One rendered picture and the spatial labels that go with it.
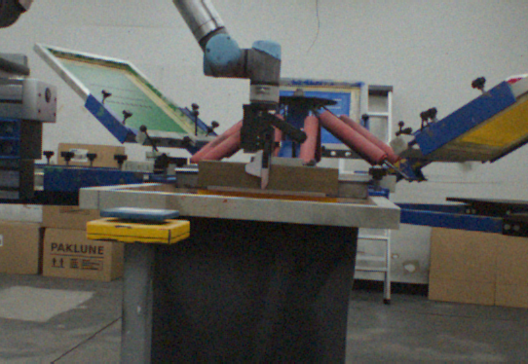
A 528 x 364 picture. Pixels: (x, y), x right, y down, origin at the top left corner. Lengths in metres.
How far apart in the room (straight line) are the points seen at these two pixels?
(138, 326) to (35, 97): 0.70
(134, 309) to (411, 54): 5.13
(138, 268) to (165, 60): 5.20
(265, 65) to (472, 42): 4.50
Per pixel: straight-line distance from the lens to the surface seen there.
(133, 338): 1.09
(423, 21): 6.09
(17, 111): 1.62
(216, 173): 1.73
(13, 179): 1.62
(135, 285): 1.07
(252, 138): 1.70
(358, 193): 1.78
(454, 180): 6.00
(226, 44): 1.57
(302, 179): 1.70
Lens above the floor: 1.05
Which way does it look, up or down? 5 degrees down
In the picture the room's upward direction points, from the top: 3 degrees clockwise
